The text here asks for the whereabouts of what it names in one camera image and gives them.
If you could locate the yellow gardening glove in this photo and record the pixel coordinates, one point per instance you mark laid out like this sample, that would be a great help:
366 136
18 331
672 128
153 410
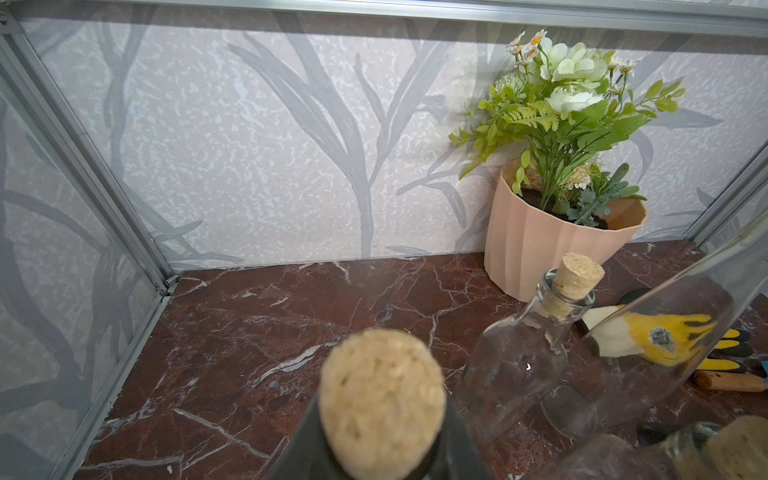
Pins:
673 339

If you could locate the blue hand rake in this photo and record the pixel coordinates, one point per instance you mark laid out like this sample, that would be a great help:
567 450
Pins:
727 375

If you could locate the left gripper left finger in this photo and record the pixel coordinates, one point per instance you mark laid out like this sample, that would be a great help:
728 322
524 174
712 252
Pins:
307 454

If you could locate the green artificial plant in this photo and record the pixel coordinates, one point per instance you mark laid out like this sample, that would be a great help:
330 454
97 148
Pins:
567 105

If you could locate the pink flower pot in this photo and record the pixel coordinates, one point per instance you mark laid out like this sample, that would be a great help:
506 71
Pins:
524 242

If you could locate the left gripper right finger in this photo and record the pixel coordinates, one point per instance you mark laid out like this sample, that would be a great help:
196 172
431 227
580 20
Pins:
461 458

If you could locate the short glass bottle gold label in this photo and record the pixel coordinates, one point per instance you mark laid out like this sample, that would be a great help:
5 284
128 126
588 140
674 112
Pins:
520 358

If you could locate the tall slim glass bottle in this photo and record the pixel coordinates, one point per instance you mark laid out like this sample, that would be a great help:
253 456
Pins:
607 382

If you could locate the glass bottle with red label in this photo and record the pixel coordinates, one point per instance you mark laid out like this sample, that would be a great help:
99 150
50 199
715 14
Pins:
382 403

